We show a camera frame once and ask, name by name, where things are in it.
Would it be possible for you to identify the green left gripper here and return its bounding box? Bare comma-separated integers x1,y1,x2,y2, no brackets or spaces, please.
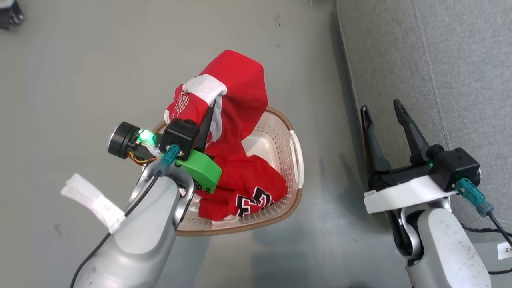
108,98,223,195

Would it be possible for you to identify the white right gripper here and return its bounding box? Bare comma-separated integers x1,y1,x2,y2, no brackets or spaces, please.
360,99,457,215

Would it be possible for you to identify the red and white jersey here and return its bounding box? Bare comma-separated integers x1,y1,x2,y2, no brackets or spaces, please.
163,50,288,222

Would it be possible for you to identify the cream perforated laundry basket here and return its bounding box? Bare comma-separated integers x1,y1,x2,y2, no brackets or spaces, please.
142,107,304,237

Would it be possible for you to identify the grey fabric sofa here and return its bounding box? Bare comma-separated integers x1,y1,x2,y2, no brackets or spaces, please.
336,0,512,260

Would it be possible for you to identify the white tape tag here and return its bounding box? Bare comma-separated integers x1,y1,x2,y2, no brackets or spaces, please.
61,173,125,234

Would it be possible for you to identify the black caster wheel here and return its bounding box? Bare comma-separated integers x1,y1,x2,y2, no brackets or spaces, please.
0,0,25,30

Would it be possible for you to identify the teal left camera cable plug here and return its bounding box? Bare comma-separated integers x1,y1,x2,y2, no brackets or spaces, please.
160,145,181,176

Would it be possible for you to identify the teal camera cable plug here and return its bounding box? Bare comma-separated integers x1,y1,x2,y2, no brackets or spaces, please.
455,178,495,217
160,145,181,176

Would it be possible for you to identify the teal right camera cable plug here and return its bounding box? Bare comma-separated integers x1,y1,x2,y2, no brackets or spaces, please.
455,178,495,217

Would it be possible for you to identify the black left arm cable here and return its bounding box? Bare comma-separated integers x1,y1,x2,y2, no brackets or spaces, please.
70,170,162,288

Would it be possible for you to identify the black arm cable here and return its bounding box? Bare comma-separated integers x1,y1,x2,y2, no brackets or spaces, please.
460,212,512,276
70,170,162,288

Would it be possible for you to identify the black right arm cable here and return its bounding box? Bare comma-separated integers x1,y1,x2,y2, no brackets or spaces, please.
460,212,512,276

